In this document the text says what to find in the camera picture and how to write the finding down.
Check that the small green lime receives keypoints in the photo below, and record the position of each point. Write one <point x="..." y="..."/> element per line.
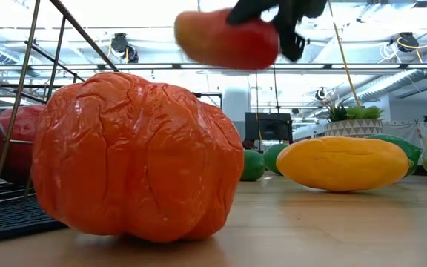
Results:
<point x="252" y="165"/>

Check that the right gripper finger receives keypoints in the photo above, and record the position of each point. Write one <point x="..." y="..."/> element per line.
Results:
<point x="250" y="11"/>
<point x="291" y="41"/>

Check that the black monitor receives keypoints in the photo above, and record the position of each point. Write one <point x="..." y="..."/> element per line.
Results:
<point x="269" y="126"/>

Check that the round dark blue mat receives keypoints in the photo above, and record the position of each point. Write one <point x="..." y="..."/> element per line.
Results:
<point x="13" y="222"/>

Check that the yellow mango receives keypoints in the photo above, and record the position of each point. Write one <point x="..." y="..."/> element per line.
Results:
<point x="343" y="163"/>

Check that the round green lime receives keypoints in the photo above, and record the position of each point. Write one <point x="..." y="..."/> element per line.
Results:
<point x="274" y="157"/>

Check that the succulent in white pot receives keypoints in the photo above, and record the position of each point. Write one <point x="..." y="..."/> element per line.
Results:
<point x="352" y="128"/>

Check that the crinkled orange bell pepper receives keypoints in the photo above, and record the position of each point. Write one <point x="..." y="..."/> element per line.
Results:
<point x="135" y="155"/>

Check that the bright red apple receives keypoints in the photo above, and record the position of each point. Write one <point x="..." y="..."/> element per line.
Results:
<point x="24" y="141"/>

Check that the red orange mango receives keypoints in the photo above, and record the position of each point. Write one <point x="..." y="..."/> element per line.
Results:
<point x="217" y="44"/>

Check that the large dark green lime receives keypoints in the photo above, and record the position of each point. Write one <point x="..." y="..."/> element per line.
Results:
<point x="408" y="152"/>

